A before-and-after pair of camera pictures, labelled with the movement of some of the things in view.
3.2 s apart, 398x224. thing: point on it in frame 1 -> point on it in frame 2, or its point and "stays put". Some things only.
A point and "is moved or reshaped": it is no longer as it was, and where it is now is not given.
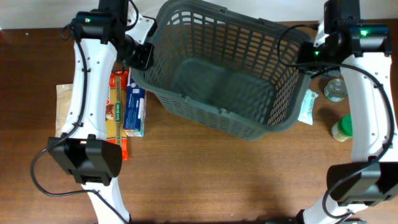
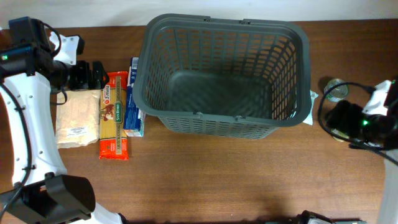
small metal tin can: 336,90 stays put
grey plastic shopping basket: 236,73 is moved or reshaped
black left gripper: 146,61 -> 83,67
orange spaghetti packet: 115,103 stays put
